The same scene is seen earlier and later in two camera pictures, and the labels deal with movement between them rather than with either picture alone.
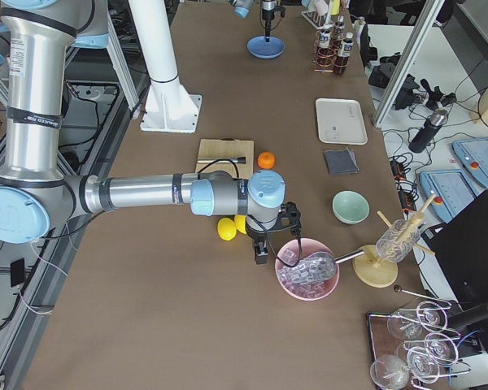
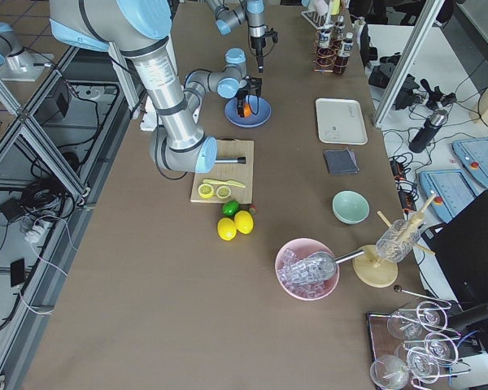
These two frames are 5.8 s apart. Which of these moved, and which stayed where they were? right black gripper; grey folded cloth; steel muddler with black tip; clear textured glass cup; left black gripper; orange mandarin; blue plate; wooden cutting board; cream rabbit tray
Moved: right black gripper; blue plate; orange mandarin; left black gripper
Stayed: steel muddler with black tip; grey folded cloth; clear textured glass cup; wooden cutting board; cream rabbit tray
